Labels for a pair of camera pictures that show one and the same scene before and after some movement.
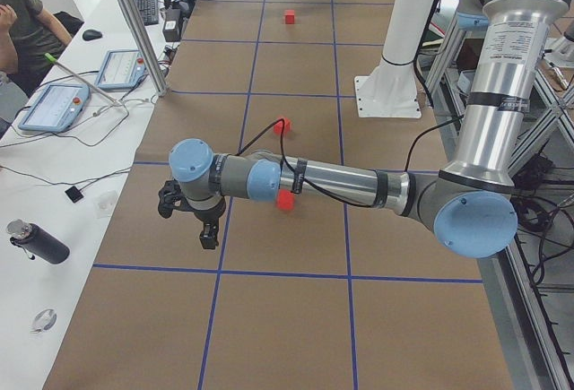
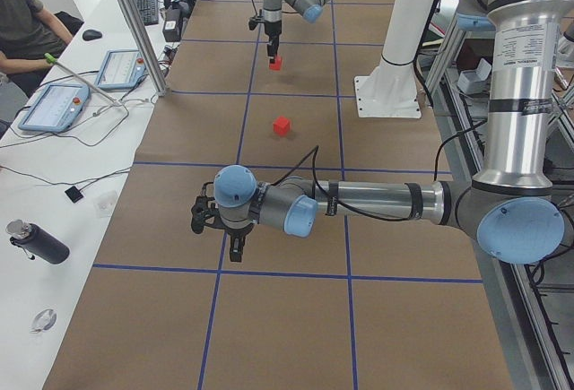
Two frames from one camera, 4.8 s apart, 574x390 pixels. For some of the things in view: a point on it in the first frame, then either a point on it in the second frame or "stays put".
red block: x=289 y=16 -> x=277 y=65
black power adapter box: x=171 y=28 stays put
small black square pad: x=73 y=194 stays put
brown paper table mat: x=316 y=293 stays put
